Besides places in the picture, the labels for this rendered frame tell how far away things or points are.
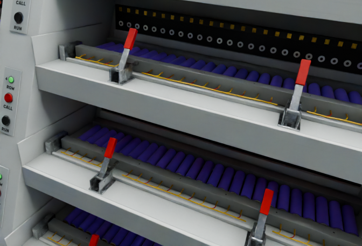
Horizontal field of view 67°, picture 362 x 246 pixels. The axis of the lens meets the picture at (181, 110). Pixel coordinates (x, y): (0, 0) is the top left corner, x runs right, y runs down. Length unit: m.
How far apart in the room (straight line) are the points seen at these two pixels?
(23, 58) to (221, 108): 0.36
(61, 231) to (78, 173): 0.16
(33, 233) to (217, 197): 0.40
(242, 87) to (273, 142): 0.11
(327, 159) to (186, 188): 0.23
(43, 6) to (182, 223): 0.43
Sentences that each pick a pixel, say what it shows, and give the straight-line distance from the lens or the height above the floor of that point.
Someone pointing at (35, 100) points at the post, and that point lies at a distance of 0.57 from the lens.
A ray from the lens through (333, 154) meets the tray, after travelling 0.39.
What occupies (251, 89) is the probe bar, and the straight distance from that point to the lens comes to 0.44.
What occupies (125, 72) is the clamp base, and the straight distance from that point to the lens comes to 0.45.
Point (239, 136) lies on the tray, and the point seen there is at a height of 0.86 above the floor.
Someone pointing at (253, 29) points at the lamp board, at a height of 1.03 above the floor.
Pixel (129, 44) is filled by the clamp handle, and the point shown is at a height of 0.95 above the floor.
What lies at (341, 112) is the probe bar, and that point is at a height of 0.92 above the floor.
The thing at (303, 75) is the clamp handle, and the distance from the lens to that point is 0.40.
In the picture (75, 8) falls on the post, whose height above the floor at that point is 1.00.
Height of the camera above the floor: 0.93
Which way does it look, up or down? 8 degrees down
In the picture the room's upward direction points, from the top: 12 degrees clockwise
